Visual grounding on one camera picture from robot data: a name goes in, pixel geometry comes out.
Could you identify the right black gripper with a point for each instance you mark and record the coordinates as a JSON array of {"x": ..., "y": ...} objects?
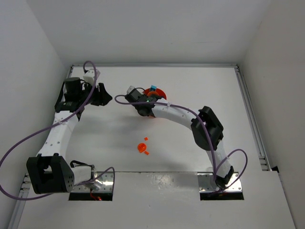
[{"x": 155, "y": 97}]

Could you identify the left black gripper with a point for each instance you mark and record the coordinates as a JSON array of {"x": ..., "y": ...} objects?
[{"x": 96, "y": 94}]

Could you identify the orange ring lego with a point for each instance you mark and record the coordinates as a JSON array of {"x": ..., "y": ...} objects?
[{"x": 142, "y": 147}]

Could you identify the teal long lego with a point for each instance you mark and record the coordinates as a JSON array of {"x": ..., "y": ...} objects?
[{"x": 153, "y": 88}]

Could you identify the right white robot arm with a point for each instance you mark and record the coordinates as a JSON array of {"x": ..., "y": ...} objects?
[{"x": 203, "y": 123}]

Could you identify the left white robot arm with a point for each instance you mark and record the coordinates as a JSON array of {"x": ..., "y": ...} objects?
[{"x": 48, "y": 170}]

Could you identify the orange round divided container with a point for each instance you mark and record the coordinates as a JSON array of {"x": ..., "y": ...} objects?
[{"x": 160, "y": 93}]

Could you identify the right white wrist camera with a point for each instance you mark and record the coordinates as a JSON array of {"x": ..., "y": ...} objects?
[{"x": 130, "y": 90}]

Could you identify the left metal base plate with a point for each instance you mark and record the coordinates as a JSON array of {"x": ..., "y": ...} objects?
[{"x": 103, "y": 185}]

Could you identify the metal base plate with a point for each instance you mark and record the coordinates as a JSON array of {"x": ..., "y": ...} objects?
[
  {"x": 103, "y": 185},
  {"x": 206, "y": 184}
]

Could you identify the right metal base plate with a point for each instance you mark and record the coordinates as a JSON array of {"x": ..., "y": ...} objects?
[{"x": 206, "y": 184}]

